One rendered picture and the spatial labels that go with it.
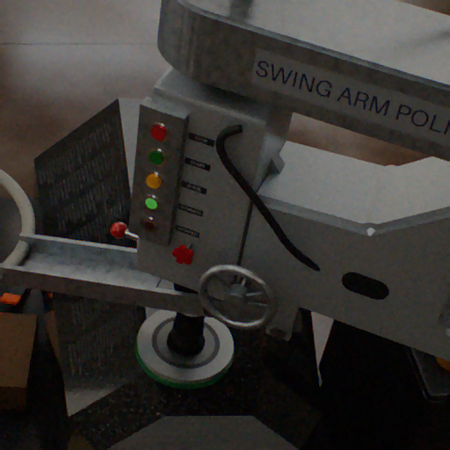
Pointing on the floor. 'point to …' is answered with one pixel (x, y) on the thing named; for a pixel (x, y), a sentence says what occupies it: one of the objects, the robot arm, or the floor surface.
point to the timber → (17, 359)
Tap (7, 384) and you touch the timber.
